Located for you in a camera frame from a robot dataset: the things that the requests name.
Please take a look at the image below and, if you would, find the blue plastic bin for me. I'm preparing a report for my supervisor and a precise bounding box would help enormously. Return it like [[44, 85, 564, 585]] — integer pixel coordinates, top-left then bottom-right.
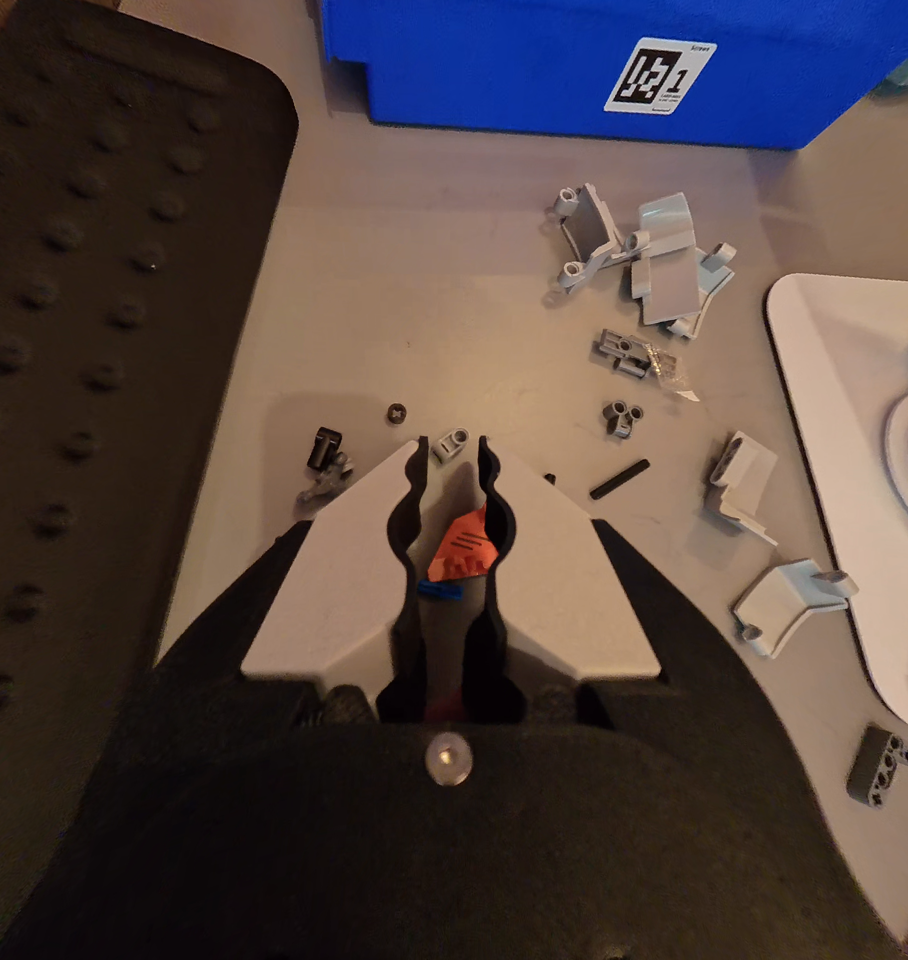
[[319, 0, 908, 151]]

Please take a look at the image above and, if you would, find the orange wedge panel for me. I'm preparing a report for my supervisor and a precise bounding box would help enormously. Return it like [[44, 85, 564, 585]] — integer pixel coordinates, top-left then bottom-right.
[[427, 504, 500, 582]]

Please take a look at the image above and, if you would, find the dark grey short beam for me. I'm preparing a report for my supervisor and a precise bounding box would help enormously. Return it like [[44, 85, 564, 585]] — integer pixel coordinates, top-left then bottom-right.
[[846, 723, 908, 809]]

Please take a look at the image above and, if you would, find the light grey boxy panel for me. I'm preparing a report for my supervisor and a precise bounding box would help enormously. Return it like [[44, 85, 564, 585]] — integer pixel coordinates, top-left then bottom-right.
[[705, 431, 779, 546]]

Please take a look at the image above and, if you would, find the black dimpled foam pad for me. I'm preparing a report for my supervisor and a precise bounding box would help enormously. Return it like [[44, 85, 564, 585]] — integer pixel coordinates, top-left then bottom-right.
[[0, 0, 299, 826]]

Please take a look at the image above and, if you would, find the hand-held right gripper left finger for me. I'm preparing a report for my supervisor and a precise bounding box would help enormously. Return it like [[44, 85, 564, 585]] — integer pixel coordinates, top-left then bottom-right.
[[240, 437, 430, 723]]

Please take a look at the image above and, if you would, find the light grey flat clip panel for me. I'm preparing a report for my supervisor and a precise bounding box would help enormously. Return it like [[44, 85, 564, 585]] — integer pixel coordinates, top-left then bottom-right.
[[733, 558, 860, 660]]

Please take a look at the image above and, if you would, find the short black axle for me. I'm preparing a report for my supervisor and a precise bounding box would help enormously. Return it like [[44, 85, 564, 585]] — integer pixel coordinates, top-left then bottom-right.
[[589, 459, 651, 500]]

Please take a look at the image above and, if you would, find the grey joint with black pin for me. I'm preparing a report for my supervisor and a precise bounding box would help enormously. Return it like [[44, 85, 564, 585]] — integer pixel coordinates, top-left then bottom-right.
[[296, 426, 355, 515]]

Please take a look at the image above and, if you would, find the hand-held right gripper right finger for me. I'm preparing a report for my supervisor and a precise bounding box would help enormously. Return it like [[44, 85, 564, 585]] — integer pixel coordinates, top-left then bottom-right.
[[465, 435, 662, 725]]

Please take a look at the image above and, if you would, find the white book stand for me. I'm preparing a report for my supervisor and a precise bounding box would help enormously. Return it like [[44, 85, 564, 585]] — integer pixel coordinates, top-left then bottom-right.
[[766, 273, 908, 735]]

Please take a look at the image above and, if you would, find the dark grey connector block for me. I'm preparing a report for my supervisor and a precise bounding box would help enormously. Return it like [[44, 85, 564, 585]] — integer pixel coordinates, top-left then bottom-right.
[[592, 328, 653, 380]]

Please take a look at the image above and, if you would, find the small clear plastic wrapper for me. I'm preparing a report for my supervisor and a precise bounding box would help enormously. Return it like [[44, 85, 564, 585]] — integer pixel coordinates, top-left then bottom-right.
[[645, 341, 702, 404]]

